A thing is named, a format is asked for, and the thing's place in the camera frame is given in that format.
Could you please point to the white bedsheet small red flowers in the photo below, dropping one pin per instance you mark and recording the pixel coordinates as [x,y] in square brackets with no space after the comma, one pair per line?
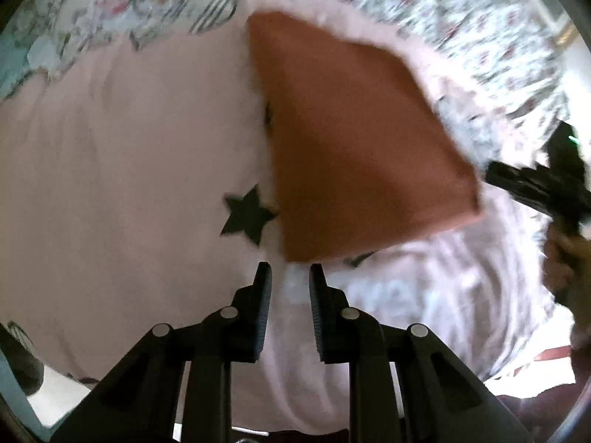
[461,23]

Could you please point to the rust knit sweater flower patch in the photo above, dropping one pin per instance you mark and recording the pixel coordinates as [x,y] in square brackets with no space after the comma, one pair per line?
[351,147]

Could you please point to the teal quilt with large roses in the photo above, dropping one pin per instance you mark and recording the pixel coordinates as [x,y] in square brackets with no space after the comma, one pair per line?
[92,14]

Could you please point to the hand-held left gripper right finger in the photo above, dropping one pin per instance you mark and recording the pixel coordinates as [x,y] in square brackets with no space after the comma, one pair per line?
[319,314]

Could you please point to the maroon cloth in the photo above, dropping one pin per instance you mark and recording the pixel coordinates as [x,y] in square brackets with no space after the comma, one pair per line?
[540,401]

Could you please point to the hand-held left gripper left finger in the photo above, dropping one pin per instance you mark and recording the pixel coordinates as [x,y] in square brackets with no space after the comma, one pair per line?
[258,314]

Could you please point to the person's right hand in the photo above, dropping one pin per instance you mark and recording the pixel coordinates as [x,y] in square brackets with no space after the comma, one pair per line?
[561,263]

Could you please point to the pink blanket with black stars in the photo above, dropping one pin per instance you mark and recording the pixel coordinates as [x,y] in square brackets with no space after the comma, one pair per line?
[129,170]

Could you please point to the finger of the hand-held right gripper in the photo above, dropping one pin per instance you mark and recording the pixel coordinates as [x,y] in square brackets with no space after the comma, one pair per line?
[512,180]

